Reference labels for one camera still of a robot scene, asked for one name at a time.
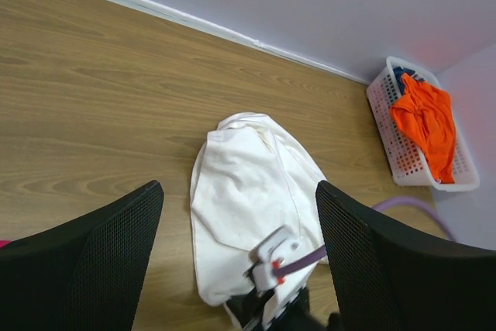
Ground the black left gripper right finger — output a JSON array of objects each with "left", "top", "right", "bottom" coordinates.
[{"left": 315, "top": 181, "right": 495, "bottom": 330}]

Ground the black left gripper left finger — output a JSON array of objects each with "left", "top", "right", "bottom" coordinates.
[{"left": 1, "top": 181, "right": 164, "bottom": 330}]

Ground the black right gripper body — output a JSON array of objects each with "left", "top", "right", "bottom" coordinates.
[{"left": 226, "top": 287, "right": 345, "bottom": 331}]

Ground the white t shirt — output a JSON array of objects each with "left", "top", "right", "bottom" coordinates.
[{"left": 190, "top": 112, "right": 326, "bottom": 310}]

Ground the folded magenta t shirt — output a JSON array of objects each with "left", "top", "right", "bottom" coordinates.
[{"left": 0, "top": 240, "right": 11, "bottom": 248}]

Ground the white plastic laundry basket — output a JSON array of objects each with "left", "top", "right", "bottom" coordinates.
[{"left": 366, "top": 56, "right": 480, "bottom": 192}]

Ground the orange t shirt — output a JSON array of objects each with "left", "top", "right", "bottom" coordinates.
[{"left": 390, "top": 73, "right": 456, "bottom": 184}]

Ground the blue garment in basket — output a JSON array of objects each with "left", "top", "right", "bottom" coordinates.
[{"left": 393, "top": 66, "right": 425, "bottom": 95}]

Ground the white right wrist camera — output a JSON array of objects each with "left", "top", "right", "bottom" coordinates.
[{"left": 245, "top": 225, "right": 303, "bottom": 295}]

